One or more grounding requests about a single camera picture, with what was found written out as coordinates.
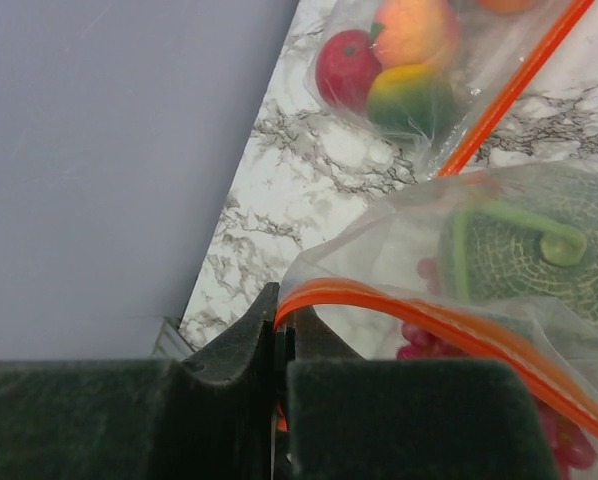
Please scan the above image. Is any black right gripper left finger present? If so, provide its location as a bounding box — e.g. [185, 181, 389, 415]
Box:
[0, 283, 279, 479]

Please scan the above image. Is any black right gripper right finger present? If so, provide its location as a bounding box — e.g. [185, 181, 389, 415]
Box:
[284, 307, 558, 479]

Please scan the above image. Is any dark purple grape bunch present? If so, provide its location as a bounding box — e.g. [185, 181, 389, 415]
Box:
[396, 256, 598, 479]

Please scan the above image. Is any clear zip bag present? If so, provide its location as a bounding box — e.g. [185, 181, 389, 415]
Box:
[304, 1, 590, 176]
[275, 158, 598, 479]

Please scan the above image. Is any green netted melon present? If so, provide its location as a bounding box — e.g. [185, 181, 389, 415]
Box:
[436, 163, 598, 327]

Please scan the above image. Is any yellow green mango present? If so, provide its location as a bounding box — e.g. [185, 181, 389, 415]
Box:
[367, 64, 456, 141]

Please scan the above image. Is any clear zip top bag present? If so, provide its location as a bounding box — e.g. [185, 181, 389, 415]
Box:
[304, 1, 590, 176]

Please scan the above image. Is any red apple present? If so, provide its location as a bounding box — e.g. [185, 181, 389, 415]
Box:
[315, 29, 382, 113]

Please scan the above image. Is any peach orange pink fruit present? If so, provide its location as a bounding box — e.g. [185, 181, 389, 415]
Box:
[370, 0, 459, 70]

